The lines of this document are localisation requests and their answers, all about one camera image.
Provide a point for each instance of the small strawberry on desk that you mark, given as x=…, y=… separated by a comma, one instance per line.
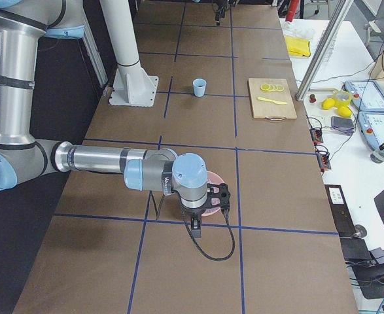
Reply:
x=312, y=98

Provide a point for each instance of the light blue cup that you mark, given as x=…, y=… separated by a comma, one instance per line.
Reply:
x=199, y=86

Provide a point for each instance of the upper teach pendant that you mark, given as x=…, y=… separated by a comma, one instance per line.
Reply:
x=367, y=95

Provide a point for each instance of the wooden cutting board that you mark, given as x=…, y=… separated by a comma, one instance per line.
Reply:
x=270, y=111

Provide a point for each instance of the yellow lemon left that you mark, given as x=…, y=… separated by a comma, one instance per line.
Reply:
x=328, y=103

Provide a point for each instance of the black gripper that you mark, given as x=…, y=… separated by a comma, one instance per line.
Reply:
x=192, y=211
x=218, y=12

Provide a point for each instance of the red fire extinguisher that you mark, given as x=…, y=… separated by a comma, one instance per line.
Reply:
x=291, y=11

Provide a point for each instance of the yellow tape roll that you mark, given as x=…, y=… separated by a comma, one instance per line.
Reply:
x=342, y=98

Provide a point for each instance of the pink bowl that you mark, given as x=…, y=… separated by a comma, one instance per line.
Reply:
x=213, y=178

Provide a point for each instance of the aluminium frame post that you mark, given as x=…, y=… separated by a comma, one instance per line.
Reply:
x=338, y=16

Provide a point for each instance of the yellow toy knife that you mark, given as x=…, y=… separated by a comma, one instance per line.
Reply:
x=277, y=102

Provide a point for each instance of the lower teach pendant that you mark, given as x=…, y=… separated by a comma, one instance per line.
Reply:
x=372, y=128

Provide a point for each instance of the teach pendant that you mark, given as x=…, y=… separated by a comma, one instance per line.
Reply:
x=372, y=128
x=367, y=95

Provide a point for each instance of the yellow lemon slices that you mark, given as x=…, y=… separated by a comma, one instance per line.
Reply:
x=267, y=87

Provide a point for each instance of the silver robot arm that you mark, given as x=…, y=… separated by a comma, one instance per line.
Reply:
x=66, y=109

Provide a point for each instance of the yellow cloth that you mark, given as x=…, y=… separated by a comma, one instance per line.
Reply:
x=297, y=46

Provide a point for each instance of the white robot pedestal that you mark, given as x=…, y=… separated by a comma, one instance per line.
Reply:
x=132, y=86

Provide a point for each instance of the yellow lemon right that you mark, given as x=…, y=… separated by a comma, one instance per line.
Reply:
x=344, y=112

